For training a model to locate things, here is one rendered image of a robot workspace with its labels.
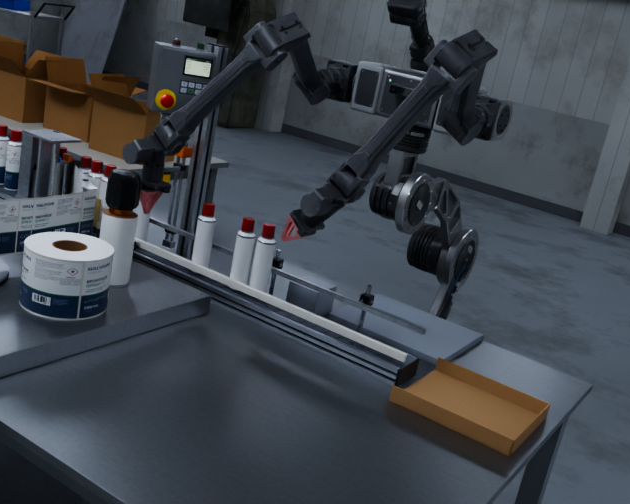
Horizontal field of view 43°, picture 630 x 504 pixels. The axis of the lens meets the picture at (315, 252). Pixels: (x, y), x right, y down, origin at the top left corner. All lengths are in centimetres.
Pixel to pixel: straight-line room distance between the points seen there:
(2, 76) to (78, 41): 806
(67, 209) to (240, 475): 101
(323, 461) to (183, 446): 27
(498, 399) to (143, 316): 89
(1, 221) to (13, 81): 256
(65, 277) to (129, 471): 55
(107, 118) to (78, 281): 229
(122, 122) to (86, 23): 873
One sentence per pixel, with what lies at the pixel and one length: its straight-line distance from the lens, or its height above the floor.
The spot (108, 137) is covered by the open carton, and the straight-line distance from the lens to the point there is 409.
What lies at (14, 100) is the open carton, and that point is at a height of 89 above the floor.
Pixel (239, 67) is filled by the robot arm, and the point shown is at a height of 147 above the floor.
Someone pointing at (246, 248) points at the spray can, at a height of 101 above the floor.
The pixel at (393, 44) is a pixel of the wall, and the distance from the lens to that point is 1014.
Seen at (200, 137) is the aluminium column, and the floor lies 122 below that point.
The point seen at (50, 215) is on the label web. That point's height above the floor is 101.
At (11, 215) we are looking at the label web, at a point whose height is 102.
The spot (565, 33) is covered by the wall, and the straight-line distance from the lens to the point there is 936.
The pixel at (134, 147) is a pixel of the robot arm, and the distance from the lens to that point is 220.
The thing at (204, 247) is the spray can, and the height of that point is 96.
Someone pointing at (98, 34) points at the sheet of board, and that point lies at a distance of 1247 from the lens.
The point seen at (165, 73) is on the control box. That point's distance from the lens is 235.
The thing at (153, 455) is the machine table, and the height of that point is 83.
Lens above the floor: 165
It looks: 17 degrees down
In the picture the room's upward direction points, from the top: 12 degrees clockwise
